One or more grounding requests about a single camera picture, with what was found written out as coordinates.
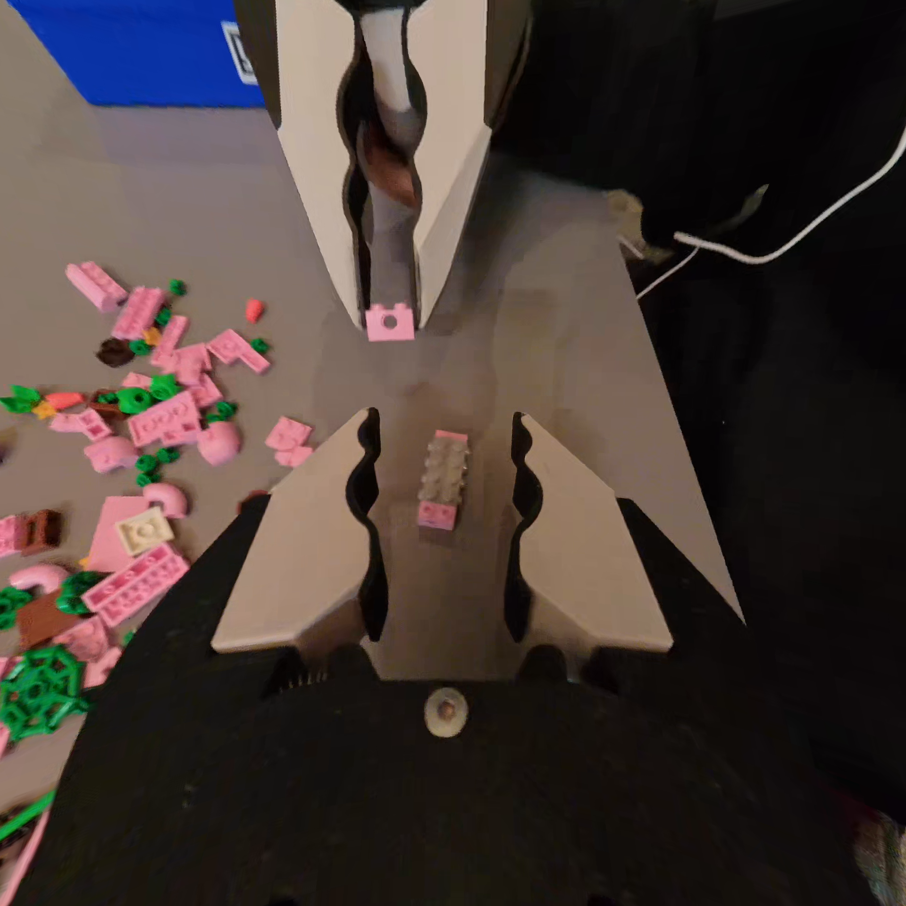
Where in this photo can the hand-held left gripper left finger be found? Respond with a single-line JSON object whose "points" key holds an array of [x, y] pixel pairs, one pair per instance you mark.
{"points": [[297, 559]]}

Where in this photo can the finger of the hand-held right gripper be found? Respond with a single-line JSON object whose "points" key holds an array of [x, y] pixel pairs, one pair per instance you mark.
{"points": [[311, 106], [460, 106]]}

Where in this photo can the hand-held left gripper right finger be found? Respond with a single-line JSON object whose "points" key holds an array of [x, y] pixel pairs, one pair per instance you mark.
{"points": [[594, 566]]}

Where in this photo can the pink and grey brick assembly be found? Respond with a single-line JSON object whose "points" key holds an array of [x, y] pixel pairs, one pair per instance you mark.
{"points": [[435, 517]]}

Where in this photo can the pink brick with round hole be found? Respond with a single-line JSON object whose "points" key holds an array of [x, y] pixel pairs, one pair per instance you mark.
{"points": [[375, 329]]}

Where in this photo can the person's right hand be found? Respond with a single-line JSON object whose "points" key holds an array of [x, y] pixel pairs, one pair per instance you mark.
{"points": [[389, 170]]}

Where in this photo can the cream square toy plate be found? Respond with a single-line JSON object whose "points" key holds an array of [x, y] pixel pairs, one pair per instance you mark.
{"points": [[144, 534]]}

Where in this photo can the blue plastic bin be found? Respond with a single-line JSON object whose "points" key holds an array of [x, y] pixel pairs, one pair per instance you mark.
{"points": [[141, 49]]}

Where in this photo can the pile of pink toy bricks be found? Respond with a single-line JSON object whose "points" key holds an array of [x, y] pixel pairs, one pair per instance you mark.
{"points": [[163, 417]]}

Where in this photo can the coral toy cone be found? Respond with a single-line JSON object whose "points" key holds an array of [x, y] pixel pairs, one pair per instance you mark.
{"points": [[255, 311]]}

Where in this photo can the brown rectangular toy brick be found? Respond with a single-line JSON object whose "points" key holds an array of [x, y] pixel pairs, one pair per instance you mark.
{"points": [[46, 531]]}

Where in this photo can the brown flat toy tile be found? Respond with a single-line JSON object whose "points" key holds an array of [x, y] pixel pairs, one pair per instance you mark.
{"points": [[42, 623]]}

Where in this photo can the dark brown small round piece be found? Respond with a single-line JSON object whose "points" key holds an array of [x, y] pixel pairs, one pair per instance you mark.
{"points": [[113, 352]]}

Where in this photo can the coral carrot toy piece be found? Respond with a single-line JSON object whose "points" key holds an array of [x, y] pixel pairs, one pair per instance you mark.
{"points": [[64, 400]]}

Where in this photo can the long green toy stem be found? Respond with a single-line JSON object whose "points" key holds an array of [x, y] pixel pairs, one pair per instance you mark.
{"points": [[25, 817]]}

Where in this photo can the small brown frame piece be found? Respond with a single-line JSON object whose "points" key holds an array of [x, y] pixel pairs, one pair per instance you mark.
{"points": [[106, 403]]}

